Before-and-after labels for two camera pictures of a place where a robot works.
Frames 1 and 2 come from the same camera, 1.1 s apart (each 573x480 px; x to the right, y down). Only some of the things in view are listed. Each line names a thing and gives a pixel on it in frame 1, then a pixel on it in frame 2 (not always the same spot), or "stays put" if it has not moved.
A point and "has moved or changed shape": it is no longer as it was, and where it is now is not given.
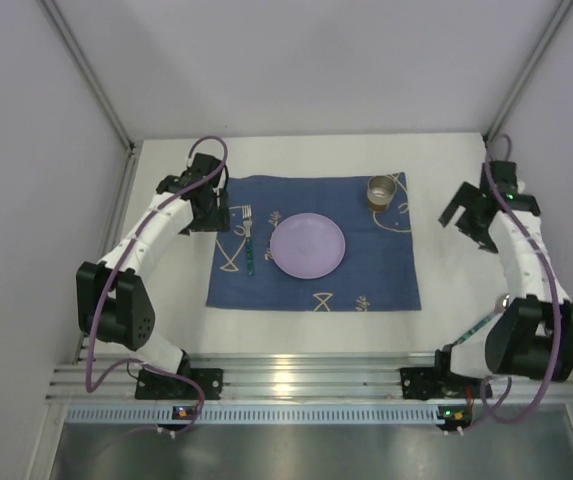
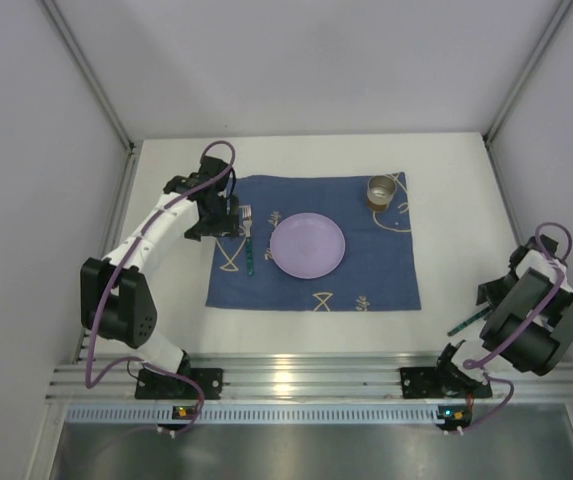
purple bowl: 307,245 stays put
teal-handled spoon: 503,308 has moved or changed shape
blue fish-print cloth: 378,270 stays put
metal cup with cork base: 380,189 stays put
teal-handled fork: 247,215 stays put
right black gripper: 471,218 → 488,297
